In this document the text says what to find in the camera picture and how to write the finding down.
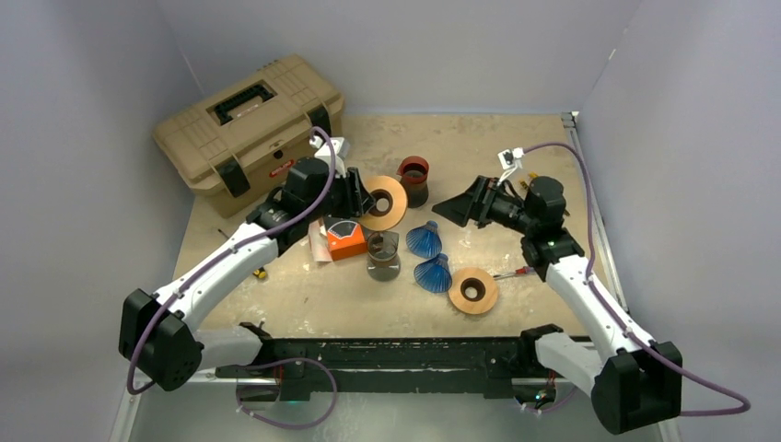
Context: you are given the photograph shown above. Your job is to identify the dark carafe with red rim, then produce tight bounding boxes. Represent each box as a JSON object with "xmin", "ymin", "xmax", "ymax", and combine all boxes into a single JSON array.
[{"xmin": 397, "ymin": 156, "xmax": 429, "ymax": 208}]

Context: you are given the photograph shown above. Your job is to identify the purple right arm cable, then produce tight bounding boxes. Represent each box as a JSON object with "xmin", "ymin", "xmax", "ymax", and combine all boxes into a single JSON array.
[{"xmin": 521, "ymin": 142, "xmax": 752, "ymax": 418}]

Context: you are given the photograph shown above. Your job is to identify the tan plastic toolbox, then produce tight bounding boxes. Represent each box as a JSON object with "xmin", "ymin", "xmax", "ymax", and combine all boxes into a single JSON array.
[{"xmin": 152, "ymin": 54, "xmax": 345, "ymax": 218}]

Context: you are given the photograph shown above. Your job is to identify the aluminium frame rail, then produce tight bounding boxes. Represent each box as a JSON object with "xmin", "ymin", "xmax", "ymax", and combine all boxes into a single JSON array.
[{"xmin": 108, "ymin": 387, "xmax": 143, "ymax": 442}]

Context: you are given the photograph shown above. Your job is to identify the blue glass dripper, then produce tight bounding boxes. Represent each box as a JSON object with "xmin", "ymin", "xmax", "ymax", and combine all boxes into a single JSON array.
[
  {"xmin": 405, "ymin": 220, "xmax": 443, "ymax": 259},
  {"xmin": 414, "ymin": 253, "xmax": 452, "ymax": 294}
]

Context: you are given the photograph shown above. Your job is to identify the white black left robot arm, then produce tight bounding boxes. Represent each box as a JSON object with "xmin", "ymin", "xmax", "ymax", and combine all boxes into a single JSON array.
[{"xmin": 118, "ymin": 157, "xmax": 376, "ymax": 394}]

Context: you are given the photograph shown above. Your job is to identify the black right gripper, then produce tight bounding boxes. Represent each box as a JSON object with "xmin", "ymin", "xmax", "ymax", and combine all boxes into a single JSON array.
[{"xmin": 433, "ymin": 174, "xmax": 537, "ymax": 236}]

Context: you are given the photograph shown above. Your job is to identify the red handled screwdriver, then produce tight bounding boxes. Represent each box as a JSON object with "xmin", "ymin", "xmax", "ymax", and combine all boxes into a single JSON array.
[{"xmin": 493, "ymin": 266, "xmax": 534, "ymax": 280}]

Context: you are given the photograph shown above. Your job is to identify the yellow black screwdriver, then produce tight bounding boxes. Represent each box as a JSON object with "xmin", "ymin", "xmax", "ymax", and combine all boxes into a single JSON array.
[{"xmin": 216, "ymin": 228, "xmax": 268, "ymax": 280}]

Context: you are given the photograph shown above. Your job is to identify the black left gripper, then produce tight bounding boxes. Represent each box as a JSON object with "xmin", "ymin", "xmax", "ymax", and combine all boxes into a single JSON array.
[{"xmin": 306, "ymin": 167, "xmax": 374, "ymax": 223}]

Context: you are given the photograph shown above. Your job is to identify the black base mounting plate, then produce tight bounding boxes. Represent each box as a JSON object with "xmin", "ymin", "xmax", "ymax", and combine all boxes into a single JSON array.
[{"xmin": 216, "ymin": 336, "xmax": 551, "ymax": 401}]

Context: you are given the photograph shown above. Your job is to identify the clear glass carafe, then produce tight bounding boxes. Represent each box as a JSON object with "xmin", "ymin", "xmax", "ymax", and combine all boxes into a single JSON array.
[{"xmin": 367, "ymin": 231, "xmax": 401, "ymax": 282}]

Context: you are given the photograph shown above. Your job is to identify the white paper coffee filters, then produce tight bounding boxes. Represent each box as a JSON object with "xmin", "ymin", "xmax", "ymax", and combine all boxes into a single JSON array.
[{"xmin": 308, "ymin": 220, "xmax": 332, "ymax": 263}]

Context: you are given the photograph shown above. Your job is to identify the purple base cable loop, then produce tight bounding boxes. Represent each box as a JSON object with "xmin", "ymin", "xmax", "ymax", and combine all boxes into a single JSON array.
[{"xmin": 234, "ymin": 356, "xmax": 338, "ymax": 430}]

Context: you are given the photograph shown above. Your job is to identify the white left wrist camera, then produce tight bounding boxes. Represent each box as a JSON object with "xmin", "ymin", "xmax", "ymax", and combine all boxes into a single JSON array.
[{"xmin": 309, "ymin": 135, "xmax": 351, "ymax": 178}]

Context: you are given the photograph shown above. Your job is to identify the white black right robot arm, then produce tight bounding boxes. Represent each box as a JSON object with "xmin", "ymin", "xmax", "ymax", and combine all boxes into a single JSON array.
[{"xmin": 432, "ymin": 176, "xmax": 682, "ymax": 435}]

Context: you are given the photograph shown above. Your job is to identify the yellow black pliers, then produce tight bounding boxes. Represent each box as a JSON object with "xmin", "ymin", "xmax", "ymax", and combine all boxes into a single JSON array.
[{"xmin": 519, "ymin": 172, "xmax": 539, "ymax": 192}]

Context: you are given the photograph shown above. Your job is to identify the wooden dripper ring holder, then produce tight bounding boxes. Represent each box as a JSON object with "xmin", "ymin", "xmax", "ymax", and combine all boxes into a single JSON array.
[{"xmin": 358, "ymin": 176, "xmax": 408, "ymax": 231}]

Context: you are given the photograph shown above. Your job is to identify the black orange coffee filter box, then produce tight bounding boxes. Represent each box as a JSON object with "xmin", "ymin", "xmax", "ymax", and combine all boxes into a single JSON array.
[{"xmin": 326, "ymin": 219, "xmax": 367, "ymax": 262}]

